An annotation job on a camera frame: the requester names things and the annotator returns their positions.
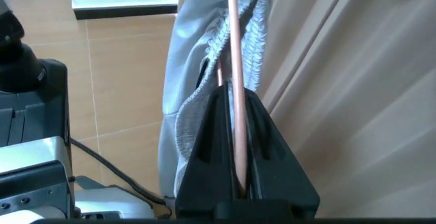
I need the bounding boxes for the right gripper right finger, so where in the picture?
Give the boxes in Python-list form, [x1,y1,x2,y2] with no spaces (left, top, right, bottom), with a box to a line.
[245,88,321,219]

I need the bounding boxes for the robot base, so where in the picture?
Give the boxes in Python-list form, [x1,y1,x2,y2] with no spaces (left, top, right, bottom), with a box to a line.
[0,0,173,221]

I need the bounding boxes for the pale grey shorts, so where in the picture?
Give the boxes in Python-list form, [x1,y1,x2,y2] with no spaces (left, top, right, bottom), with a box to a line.
[157,0,275,199]

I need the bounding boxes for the pink clothes hanger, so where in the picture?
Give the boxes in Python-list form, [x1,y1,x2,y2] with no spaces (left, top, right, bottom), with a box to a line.
[217,0,248,197]

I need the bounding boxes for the black cable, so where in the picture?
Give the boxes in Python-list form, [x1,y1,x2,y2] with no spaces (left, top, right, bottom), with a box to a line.
[69,138,173,217]

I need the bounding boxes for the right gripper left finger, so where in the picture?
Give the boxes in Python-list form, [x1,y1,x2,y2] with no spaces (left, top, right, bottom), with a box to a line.
[175,84,237,219]

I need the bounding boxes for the beige curtain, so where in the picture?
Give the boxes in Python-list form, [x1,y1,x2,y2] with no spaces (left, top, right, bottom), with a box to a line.
[176,0,436,219]

